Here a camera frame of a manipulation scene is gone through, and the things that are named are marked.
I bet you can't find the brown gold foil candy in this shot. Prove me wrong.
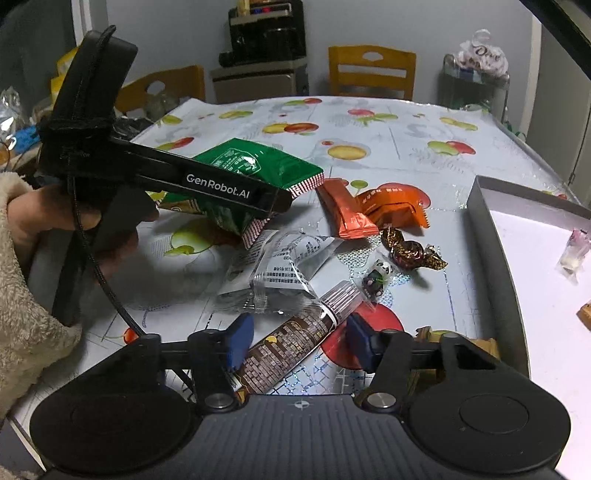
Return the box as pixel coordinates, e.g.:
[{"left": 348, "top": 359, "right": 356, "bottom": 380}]
[
  {"left": 390, "top": 240, "right": 450, "bottom": 273},
  {"left": 379, "top": 226, "right": 406, "bottom": 252}
]

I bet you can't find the wooden chair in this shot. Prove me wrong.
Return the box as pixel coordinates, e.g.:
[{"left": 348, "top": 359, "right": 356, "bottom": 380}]
[
  {"left": 328, "top": 45, "right": 417, "bottom": 100},
  {"left": 115, "top": 65, "right": 206, "bottom": 117}
]

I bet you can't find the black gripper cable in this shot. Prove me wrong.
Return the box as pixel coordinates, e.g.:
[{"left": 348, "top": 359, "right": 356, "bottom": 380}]
[{"left": 65, "top": 173, "right": 197, "bottom": 404}]

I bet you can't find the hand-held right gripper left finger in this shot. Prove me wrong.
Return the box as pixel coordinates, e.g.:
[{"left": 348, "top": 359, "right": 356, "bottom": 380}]
[{"left": 124, "top": 314, "right": 256, "bottom": 413}]

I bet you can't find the black plastic bag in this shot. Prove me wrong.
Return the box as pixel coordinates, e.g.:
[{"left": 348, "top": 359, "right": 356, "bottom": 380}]
[{"left": 111, "top": 115, "right": 155, "bottom": 140}]

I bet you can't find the yellow bag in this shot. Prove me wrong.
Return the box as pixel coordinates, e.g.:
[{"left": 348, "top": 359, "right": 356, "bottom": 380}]
[{"left": 49, "top": 46, "right": 83, "bottom": 95}]

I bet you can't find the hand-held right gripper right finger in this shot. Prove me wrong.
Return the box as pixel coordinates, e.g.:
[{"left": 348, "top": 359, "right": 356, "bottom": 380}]
[{"left": 346, "top": 314, "right": 502, "bottom": 415}]

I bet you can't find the clear printed snack packet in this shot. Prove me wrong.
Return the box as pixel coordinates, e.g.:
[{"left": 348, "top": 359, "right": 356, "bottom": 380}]
[{"left": 216, "top": 228, "right": 346, "bottom": 315}]

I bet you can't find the beige brown snack packet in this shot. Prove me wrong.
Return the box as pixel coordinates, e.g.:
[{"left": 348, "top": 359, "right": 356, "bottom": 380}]
[{"left": 409, "top": 325, "right": 500, "bottom": 398}]

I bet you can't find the black coffee machine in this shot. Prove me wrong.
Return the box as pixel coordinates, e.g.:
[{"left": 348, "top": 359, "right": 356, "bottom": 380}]
[{"left": 219, "top": 2, "right": 308, "bottom": 66}]

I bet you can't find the white plastic bag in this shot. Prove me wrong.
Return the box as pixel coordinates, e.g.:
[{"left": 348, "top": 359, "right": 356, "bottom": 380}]
[{"left": 454, "top": 28, "right": 511, "bottom": 78}]

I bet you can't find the person's left hand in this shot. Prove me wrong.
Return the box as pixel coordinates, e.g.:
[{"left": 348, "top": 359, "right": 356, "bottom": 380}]
[{"left": 8, "top": 185, "right": 160, "bottom": 278}]

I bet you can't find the green snack packet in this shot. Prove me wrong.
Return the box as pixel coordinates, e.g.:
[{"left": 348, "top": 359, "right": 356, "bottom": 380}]
[{"left": 159, "top": 137, "right": 325, "bottom": 251}]

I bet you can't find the brown chocolate tube packet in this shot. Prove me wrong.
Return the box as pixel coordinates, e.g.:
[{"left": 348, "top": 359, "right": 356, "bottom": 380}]
[{"left": 230, "top": 280, "right": 364, "bottom": 397}]

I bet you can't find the silver foil bag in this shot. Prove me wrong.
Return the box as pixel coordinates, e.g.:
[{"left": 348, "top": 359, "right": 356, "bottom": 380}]
[{"left": 0, "top": 87, "right": 29, "bottom": 137}]

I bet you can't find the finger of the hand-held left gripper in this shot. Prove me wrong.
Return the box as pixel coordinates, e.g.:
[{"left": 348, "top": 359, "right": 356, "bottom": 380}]
[{"left": 252, "top": 181, "right": 293, "bottom": 218}]

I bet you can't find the small panda candy packet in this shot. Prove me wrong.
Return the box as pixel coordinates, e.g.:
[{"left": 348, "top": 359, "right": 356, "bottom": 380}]
[{"left": 358, "top": 258, "right": 394, "bottom": 304}]

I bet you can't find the white cardboard box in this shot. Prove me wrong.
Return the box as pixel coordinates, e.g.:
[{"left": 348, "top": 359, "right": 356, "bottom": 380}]
[{"left": 465, "top": 175, "right": 591, "bottom": 480}]

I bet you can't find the person's left forearm beige sleeve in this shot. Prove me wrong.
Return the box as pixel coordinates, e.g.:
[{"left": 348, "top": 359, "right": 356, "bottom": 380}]
[{"left": 0, "top": 172, "right": 85, "bottom": 418}]

